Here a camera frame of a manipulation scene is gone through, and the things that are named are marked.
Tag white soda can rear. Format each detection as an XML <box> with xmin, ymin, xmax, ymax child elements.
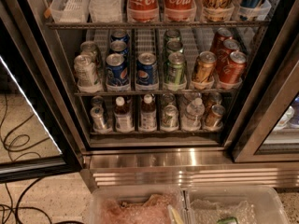
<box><xmin>80</xmin><ymin>41</ymin><xmax>102</xmax><ymax>66</ymax></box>

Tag red soda can middle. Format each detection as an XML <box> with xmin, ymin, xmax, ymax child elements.
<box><xmin>216</xmin><ymin>39</ymin><xmax>240</xmax><ymax>66</ymax></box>

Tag Pepsi can front left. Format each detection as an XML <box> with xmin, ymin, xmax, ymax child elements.
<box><xmin>106</xmin><ymin>53</ymin><xmax>130</xmax><ymax>91</ymax></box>

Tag silver can bottom front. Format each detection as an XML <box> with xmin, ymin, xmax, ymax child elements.
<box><xmin>90</xmin><ymin>105</ymin><xmax>111</xmax><ymax>133</ymax></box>

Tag bronze can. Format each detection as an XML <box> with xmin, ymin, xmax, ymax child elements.
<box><xmin>206</xmin><ymin>92</ymin><xmax>222</xmax><ymax>106</ymax></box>
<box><xmin>204</xmin><ymin>105</ymin><xmax>225</xmax><ymax>131</ymax></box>

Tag clear water bottle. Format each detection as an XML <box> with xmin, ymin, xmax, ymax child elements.
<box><xmin>182</xmin><ymin>92</ymin><xmax>202</xmax><ymax>105</ymax></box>
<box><xmin>181</xmin><ymin>98</ymin><xmax>205</xmax><ymax>131</ymax></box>

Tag clear plastic bin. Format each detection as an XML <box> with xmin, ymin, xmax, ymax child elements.
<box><xmin>88</xmin><ymin>185</ymin><xmax>187</xmax><ymax>224</ymax></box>
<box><xmin>185</xmin><ymin>186</ymin><xmax>290</xmax><ymax>224</ymax></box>

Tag right fridge glass door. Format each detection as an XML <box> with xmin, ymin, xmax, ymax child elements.
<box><xmin>233</xmin><ymin>37</ymin><xmax>299</xmax><ymax>162</ymax></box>

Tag bronze can bottom rear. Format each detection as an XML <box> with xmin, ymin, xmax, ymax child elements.
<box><xmin>206</xmin><ymin>92</ymin><xmax>222</xmax><ymax>106</ymax></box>

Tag left Coca-Cola bottle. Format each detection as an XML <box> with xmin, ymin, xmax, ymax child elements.
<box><xmin>129</xmin><ymin>0</ymin><xmax>158</xmax><ymax>22</ymax></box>

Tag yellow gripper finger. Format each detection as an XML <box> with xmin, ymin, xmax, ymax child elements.
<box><xmin>167</xmin><ymin>205</ymin><xmax>184</xmax><ymax>224</ymax></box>

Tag green soda can front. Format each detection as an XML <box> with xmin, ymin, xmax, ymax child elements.
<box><xmin>164</xmin><ymin>52</ymin><xmax>187</xmax><ymax>91</ymax></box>

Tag open glass fridge door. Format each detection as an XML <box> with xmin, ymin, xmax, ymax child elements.
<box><xmin>0</xmin><ymin>0</ymin><xmax>81</xmax><ymax>183</ymax></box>

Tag gold soda can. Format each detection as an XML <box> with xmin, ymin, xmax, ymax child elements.
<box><xmin>192</xmin><ymin>51</ymin><xmax>217</xmax><ymax>90</ymax></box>

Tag stainless steel fridge base grille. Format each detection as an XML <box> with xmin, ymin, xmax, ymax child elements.
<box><xmin>80</xmin><ymin>148</ymin><xmax>299</xmax><ymax>190</ymax></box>

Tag green white can bottom front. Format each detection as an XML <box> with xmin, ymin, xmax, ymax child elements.
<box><xmin>161</xmin><ymin>105</ymin><xmax>178</xmax><ymax>132</ymax></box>

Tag green white can bottom rear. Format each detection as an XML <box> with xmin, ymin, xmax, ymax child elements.
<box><xmin>161</xmin><ymin>93</ymin><xmax>177</xmax><ymax>106</ymax></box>

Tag white soda can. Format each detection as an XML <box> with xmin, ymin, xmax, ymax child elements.
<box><xmin>80</xmin><ymin>41</ymin><xmax>102</xmax><ymax>66</ymax></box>
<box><xmin>74</xmin><ymin>55</ymin><xmax>102</xmax><ymax>93</ymax></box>

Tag Pepsi can rear left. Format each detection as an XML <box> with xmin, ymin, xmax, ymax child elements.
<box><xmin>110</xmin><ymin>29</ymin><xmax>130</xmax><ymax>43</ymax></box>

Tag blue label bottle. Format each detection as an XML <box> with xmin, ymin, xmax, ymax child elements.
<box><xmin>239</xmin><ymin>0</ymin><xmax>264</xmax><ymax>21</ymax></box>

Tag coca-cola bottle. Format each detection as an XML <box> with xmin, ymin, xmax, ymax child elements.
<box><xmin>129</xmin><ymin>0</ymin><xmax>158</xmax><ymax>22</ymax></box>
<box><xmin>164</xmin><ymin>0</ymin><xmax>192</xmax><ymax>21</ymax></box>

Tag left clear plastic bin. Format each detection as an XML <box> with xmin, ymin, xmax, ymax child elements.
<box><xmin>88</xmin><ymin>185</ymin><xmax>187</xmax><ymax>224</ymax></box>

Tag Pepsi can middle left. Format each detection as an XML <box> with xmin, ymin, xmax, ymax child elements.
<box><xmin>109</xmin><ymin>40</ymin><xmax>129</xmax><ymax>56</ymax></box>

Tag gold label bottle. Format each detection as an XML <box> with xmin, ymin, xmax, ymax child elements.
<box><xmin>201</xmin><ymin>0</ymin><xmax>233</xmax><ymax>21</ymax></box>

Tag green can in bin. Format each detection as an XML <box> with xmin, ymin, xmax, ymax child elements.
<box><xmin>217</xmin><ymin>217</ymin><xmax>238</xmax><ymax>224</ymax></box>

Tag red soda can rear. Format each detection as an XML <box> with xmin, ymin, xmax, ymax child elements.
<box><xmin>210</xmin><ymin>28</ymin><xmax>233</xmax><ymax>52</ymax></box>

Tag clear water bottle front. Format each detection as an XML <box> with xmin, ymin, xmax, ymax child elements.
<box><xmin>181</xmin><ymin>98</ymin><xmax>205</xmax><ymax>131</ymax></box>

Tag brown drink bottle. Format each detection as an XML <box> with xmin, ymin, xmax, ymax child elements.
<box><xmin>140</xmin><ymin>94</ymin><xmax>157</xmax><ymax>132</ymax></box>
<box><xmin>114</xmin><ymin>96</ymin><xmax>134</xmax><ymax>133</ymax></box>

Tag green soda can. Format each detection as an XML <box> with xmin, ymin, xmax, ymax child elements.
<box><xmin>165</xmin><ymin>41</ymin><xmax>184</xmax><ymax>56</ymax></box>
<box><xmin>164</xmin><ymin>52</ymin><xmax>187</xmax><ymax>91</ymax></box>
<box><xmin>164</xmin><ymin>29</ymin><xmax>181</xmax><ymax>43</ymax></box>

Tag clear water bottle rear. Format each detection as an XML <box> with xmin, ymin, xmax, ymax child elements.
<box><xmin>182</xmin><ymin>92</ymin><xmax>202</xmax><ymax>105</ymax></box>

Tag green white can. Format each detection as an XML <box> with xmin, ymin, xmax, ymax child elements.
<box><xmin>161</xmin><ymin>105</ymin><xmax>178</xmax><ymax>132</ymax></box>
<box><xmin>161</xmin><ymin>93</ymin><xmax>177</xmax><ymax>106</ymax></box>

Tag Pepsi can centre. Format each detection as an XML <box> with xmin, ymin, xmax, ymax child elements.
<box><xmin>136</xmin><ymin>52</ymin><xmax>159</xmax><ymax>91</ymax></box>

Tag green soda can middle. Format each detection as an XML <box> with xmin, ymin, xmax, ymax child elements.
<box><xmin>165</xmin><ymin>41</ymin><xmax>184</xmax><ymax>56</ymax></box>

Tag right clear plastic bin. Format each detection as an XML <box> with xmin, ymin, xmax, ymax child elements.
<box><xmin>185</xmin><ymin>186</ymin><xmax>290</xmax><ymax>224</ymax></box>

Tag empty clear plastic tray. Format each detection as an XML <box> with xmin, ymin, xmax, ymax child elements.
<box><xmin>50</xmin><ymin>0</ymin><xmax>90</xmax><ymax>23</ymax></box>

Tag black floor cables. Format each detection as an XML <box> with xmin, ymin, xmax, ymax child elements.
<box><xmin>0</xmin><ymin>91</ymin><xmax>85</xmax><ymax>224</ymax></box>

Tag bronze can bottom front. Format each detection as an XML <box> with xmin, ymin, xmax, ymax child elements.
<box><xmin>204</xmin><ymin>105</ymin><xmax>225</xmax><ymax>131</ymax></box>

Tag white soda can front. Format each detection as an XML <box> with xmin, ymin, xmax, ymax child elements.
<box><xmin>74</xmin><ymin>55</ymin><xmax>102</xmax><ymax>93</ymax></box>

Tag right Coca-Cola bottle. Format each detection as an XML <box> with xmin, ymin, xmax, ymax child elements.
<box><xmin>164</xmin><ymin>0</ymin><xmax>192</xmax><ymax>21</ymax></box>

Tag silver can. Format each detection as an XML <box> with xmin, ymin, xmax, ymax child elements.
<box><xmin>91</xmin><ymin>95</ymin><xmax>104</xmax><ymax>106</ymax></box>
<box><xmin>90</xmin><ymin>105</ymin><xmax>111</xmax><ymax>133</ymax></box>

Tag pepsi can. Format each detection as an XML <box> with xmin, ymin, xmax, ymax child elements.
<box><xmin>110</xmin><ymin>29</ymin><xmax>130</xmax><ymax>43</ymax></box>
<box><xmin>106</xmin><ymin>53</ymin><xmax>130</xmax><ymax>91</ymax></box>
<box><xmin>109</xmin><ymin>40</ymin><xmax>129</xmax><ymax>56</ymax></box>
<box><xmin>136</xmin><ymin>52</ymin><xmax>159</xmax><ymax>91</ymax></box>

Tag green soda can rear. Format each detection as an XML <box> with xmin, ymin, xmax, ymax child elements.
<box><xmin>164</xmin><ymin>29</ymin><xmax>181</xmax><ymax>43</ymax></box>

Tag red soda can front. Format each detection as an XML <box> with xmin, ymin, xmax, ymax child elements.
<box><xmin>219</xmin><ymin>51</ymin><xmax>247</xmax><ymax>84</ymax></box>

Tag red soda can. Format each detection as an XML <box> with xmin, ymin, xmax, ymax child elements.
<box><xmin>219</xmin><ymin>51</ymin><xmax>247</xmax><ymax>84</ymax></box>
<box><xmin>216</xmin><ymin>39</ymin><xmax>240</xmax><ymax>66</ymax></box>
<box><xmin>210</xmin><ymin>28</ymin><xmax>233</xmax><ymax>52</ymax></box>

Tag white ribbed container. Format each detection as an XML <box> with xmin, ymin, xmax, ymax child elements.
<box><xmin>89</xmin><ymin>0</ymin><xmax>122</xmax><ymax>22</ymax></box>

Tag silver can bottom rear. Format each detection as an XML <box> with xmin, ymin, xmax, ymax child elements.
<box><xmin>91</xmin><ymin>95</ymin><xmax>104</xmax><ymax>106</ymax></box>

